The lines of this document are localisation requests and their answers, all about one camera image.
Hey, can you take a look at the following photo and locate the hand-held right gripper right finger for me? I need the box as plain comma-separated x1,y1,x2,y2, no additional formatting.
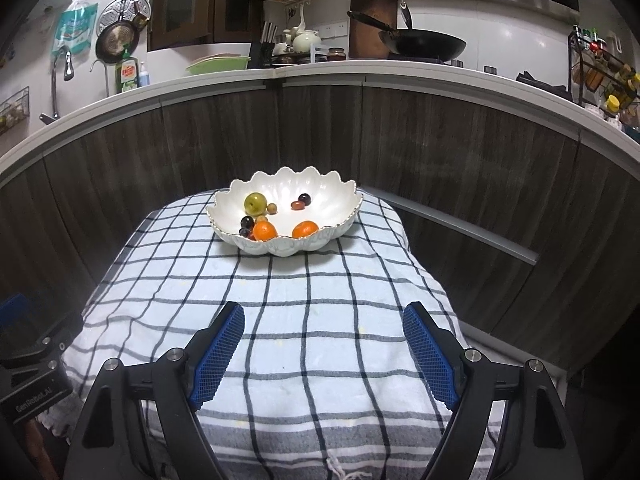
402,301,586,480

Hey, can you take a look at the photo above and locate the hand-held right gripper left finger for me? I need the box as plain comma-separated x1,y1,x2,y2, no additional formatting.
62,301,247,480

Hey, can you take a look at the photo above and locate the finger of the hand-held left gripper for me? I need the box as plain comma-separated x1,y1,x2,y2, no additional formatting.
0,294,32,333
0,312,84,371

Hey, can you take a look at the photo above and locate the white scalloped bowl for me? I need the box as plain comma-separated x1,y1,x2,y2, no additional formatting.
206,166,364,258

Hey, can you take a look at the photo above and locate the white checkered cloth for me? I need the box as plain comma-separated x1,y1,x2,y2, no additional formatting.
62,185,506,480

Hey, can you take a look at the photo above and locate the wood-grain base cabinet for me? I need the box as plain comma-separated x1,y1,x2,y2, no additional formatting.
0,72,640,376

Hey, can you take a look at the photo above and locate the chrome kitchen faucet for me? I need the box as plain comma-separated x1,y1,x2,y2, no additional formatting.
40,46,75,126

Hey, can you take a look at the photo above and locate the thin gooseneck tap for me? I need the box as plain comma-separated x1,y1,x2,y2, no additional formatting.
90,59,112,98

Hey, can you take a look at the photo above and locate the green dish soap bottle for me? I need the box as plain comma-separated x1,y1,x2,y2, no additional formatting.
118,45,139,94

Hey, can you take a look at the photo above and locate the hanging frying pan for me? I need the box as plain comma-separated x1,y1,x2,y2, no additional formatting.
95,22,138,64

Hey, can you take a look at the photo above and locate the hanging plastic bag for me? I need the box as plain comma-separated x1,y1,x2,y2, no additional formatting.
52,2,98,56

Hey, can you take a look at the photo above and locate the green plastic basin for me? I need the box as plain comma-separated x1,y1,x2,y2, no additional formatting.
186,54,252,76

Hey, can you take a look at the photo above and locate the black stove grate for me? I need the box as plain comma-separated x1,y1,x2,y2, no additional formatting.
516,71,573,102

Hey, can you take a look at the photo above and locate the black knife block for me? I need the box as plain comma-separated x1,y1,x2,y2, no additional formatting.
248,21,278,68

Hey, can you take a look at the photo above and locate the round metal steamer rack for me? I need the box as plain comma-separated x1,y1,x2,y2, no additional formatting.
96,0,151,41

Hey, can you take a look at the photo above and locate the black wok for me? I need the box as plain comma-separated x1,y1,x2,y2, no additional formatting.
347,10,467,61

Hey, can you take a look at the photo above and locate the white teapot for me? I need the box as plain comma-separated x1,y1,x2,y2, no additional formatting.
292,30,322,53

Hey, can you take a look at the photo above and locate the wooden cutting board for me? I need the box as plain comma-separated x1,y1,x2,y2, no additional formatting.
348,0,398,59

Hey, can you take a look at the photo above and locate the black spice rack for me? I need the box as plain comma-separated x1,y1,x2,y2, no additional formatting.
567,25,640,111

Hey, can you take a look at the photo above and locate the metal cabinet handle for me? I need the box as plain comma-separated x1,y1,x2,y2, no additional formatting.
362,185,540,266

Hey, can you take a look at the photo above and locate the wall wire basket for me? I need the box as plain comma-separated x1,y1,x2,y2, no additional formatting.
0,86,29,136

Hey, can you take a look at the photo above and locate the dark wooden wall cabinet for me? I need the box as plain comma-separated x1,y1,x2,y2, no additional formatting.
146,0,261,53

